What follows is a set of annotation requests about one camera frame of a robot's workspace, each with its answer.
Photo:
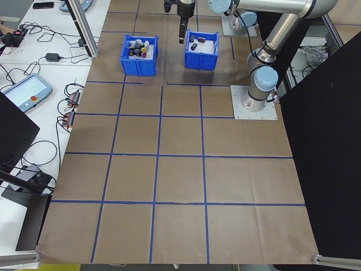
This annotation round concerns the blue plastic storage bin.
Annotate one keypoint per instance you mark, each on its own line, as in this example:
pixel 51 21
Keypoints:
pixel 138 67
pixel 201 60

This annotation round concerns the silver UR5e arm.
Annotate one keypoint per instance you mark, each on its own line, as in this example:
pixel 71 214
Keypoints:
pixel 282 25
pixel 239 24

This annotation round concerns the black box red button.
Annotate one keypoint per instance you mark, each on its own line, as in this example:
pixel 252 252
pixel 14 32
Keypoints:
pixel 17 36

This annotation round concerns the bystander bare hand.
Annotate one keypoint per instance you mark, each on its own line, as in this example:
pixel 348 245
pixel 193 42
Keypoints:
pixel 4 29

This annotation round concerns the small dark batteries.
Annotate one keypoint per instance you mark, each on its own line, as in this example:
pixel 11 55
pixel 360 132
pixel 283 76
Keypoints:
pixel 207 48

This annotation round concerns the pile of push-button switches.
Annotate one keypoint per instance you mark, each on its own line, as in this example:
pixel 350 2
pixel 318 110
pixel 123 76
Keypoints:
pixel 150 53

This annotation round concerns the grey round push button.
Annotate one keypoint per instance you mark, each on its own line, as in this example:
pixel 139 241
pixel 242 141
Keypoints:
pixel 138 42

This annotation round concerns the black round push button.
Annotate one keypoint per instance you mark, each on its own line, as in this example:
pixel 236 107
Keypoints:
pixel 138 51

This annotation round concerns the black yellow push button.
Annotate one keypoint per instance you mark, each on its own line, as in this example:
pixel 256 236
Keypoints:
pixel 131 52

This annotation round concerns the black power adapter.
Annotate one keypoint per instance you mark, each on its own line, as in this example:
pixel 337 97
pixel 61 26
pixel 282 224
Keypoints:
pixel 53 57
pixel 81 43

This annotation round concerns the grey-blue teach pendant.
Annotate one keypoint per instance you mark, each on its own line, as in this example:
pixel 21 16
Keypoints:
pixel 26 90
pixel 64 7

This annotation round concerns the black smartphone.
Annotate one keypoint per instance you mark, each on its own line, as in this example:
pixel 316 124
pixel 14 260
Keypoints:
pixel 43 5

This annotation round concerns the black monitor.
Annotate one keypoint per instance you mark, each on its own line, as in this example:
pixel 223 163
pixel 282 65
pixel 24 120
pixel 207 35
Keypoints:
pixel 15 132

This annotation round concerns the black monitor stand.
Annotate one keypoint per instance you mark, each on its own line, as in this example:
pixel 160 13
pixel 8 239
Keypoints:
pixel 28 185

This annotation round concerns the black side panel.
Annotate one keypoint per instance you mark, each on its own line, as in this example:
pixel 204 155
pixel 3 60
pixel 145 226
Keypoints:
pixel 34 223

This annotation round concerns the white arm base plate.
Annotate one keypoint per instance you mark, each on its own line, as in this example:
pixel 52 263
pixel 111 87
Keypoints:
pixel 268 114
pixel 225 29

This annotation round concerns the aluminium upright post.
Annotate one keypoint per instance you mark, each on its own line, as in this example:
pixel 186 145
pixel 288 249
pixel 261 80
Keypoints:
pixel 81 28

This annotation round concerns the metal V-shaped frame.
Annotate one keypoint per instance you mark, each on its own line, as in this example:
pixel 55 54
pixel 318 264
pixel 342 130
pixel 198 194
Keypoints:
pixel 331 28

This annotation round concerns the black frame cover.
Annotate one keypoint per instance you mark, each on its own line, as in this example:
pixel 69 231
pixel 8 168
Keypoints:
pixel 324 169

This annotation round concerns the aluminium frame profile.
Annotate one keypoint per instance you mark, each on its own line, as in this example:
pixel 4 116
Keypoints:
pixel 335 259
pixel 19 259

